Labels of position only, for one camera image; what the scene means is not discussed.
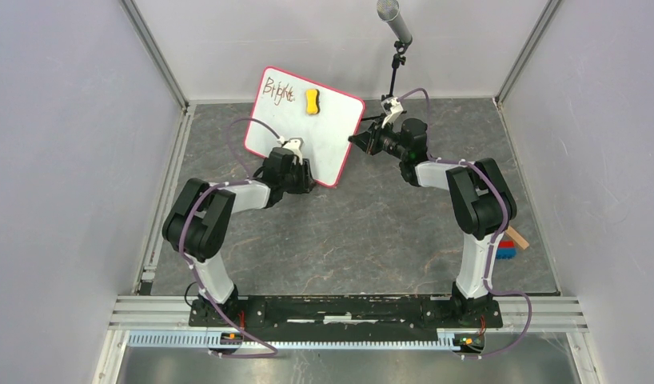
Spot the red toy brick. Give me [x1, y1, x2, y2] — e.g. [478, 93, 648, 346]
[499, 241, 516, 249]

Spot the wooden block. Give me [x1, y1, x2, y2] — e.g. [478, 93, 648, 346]
[505, 226, 530, 250]

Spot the blue toy brick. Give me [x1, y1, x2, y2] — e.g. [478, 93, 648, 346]
[495, 247, 517, 260]

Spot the black microphone tripod stand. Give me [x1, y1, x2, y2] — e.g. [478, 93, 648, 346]
[360, 41, 412, 122]

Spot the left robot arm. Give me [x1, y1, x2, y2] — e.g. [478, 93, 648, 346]
[162, 147, 317, 326]

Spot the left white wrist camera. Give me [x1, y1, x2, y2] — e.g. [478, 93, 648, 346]
[277, 136, 304, 162]

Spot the pink framed whiteboard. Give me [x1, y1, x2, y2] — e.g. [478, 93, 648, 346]
[244, 66, 365, 188]

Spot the yellow bone-shaped eraser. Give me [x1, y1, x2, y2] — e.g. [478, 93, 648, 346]
[305, 89, 321, 115]

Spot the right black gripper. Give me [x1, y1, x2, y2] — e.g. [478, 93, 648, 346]
[349, 117, 408, 161]

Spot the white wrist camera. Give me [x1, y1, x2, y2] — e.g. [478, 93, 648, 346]
[277, 136, 304, 162]
[381, 95, 405, 127]

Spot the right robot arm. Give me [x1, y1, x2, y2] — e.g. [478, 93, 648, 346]
[349, 118, 516, 326]

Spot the slotted cable duct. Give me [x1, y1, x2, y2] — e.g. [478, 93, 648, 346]
[126, 330, 485, 353]

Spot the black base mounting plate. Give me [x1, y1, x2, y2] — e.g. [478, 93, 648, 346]
[221, 294, 504, 342]

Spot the grey microphone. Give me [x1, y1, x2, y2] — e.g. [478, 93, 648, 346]
[376, 0, 413, 45]

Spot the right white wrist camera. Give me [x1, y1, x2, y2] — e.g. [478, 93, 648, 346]
[381, 95, 405, 127]

